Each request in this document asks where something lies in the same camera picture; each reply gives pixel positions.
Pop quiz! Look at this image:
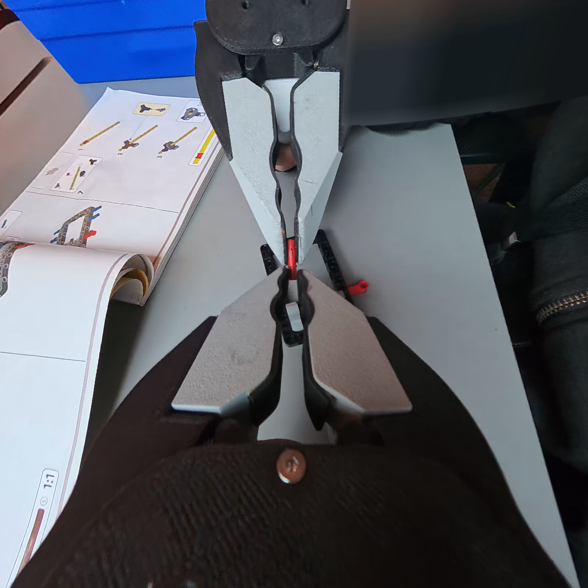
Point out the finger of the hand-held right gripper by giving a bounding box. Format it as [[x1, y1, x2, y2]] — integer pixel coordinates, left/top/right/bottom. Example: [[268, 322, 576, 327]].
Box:
[[222, 78, 288, 269], [289, 71, 343, 267]]

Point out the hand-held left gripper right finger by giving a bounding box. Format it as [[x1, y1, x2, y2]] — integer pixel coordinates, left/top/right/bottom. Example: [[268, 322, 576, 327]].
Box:
[[298, 269, 413, 432]]

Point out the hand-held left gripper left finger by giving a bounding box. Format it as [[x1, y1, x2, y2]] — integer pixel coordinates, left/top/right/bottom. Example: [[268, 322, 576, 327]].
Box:
[[171, 269, 290, 430]]

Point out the black lego frame assembly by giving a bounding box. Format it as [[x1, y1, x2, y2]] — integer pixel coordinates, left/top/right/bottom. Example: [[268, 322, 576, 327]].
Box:
[[259, 230, 370, 347]]

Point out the lego instruction booklet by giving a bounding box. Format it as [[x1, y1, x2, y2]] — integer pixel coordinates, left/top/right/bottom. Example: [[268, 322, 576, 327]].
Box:
[[0, 87, 226, 588]]

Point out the blue plastic bin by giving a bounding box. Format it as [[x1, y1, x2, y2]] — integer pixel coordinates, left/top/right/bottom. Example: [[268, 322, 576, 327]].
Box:
[[0, 0, 209, 84]]

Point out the person's dark clothing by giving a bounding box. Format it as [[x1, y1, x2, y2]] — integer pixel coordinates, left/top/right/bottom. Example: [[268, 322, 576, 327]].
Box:
[[459, 96, 588, 543]]

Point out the grey slotted table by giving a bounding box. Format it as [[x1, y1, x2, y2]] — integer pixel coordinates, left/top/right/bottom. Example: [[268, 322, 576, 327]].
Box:
[[0, 18, 90, 217]]

